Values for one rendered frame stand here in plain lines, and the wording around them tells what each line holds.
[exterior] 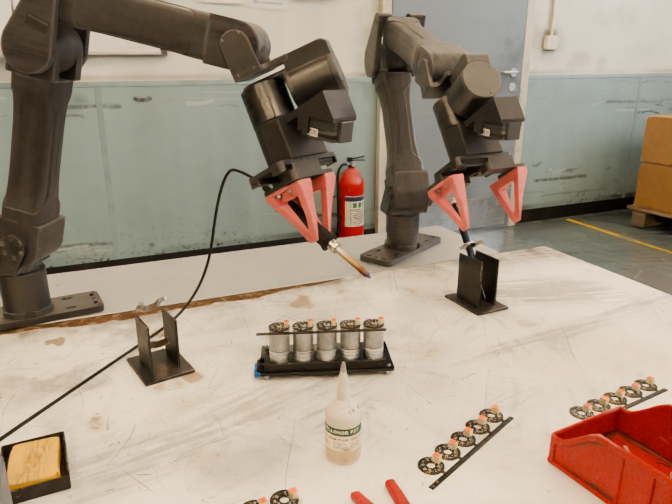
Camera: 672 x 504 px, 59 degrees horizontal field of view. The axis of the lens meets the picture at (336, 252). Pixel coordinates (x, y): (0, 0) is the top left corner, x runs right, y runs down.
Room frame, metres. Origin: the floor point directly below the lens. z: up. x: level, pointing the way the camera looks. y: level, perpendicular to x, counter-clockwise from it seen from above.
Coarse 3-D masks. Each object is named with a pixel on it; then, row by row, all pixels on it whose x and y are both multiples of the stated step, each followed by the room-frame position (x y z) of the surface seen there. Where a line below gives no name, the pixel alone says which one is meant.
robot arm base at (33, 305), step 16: (32, 272) 0.79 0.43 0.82; (0, 288) 0.79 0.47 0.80; (16, 288) 0.78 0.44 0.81; (32, 288) 0.79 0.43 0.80; (48, 288) 0.82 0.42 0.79; (16, 304) 0.78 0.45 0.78; (32, 304) 0.78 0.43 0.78; (48, 304) 0.81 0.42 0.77; (64, 304) 0.83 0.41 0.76; (80, 304) 0.83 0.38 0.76; (96, 304) 0.83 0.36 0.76; (0, 320) 0.77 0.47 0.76; (16, 320) 0.77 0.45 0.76; (32, 320) 0.78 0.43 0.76; (48, 320) 0.79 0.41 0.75
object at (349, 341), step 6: (348, 324) 0.65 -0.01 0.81; (342, 336) 0.64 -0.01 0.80; (348, 336) 0.64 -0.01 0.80; (354, 336) 0.64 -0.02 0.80; (342, 342) 0.64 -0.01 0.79; (348, 342) 0.64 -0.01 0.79; (354, 342) 0.64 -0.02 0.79; (342, 348) 0.64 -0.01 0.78; (348, 348) 0.64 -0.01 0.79; (354, 348) 0.64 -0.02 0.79; (342, 354) 0.64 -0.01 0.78; (348, 354) 0.64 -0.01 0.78; (354, 354) 0.64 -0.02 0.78
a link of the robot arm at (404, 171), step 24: (384, 48) 1.19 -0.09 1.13; (384, 72) 1.17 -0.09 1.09; (408, 72) 1.18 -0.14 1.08; (384, 96) 1.17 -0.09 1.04; (408, 96) 1.16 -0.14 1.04; (384, 120) 1.17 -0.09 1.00; (408, 120) 1.14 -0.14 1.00; (408, 144) 1.12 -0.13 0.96; (408, 168) 1.10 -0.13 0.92; (408, 192) 1.07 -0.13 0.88
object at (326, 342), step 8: (336, 328) 0.64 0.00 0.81; (320, 336) 0.64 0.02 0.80; (328, 336) 0.63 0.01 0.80; (336, 336) 0.64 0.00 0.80; (320, 344) 0.64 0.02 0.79; (328, 344) 0.63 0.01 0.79; (336, 344) 0.64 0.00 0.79; (320, 352) 0.64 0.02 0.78; (328, 352) 0.63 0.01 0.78; (336, 352) 0.64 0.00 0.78; (328, 360) 0.63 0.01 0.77
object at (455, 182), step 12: (444, 180) 0.83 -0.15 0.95; (456, 180) 0.82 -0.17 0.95; (468, 180) 0.89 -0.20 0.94; (432, 192) 0.86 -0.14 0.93; (444, 192) 0.85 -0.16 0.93; (456, 192) 0.82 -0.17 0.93; (444, 204) 0.85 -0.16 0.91; (456, 216) 0.83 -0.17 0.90; (468, 216) 0.82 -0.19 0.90; (468, 228) 0.81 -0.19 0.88
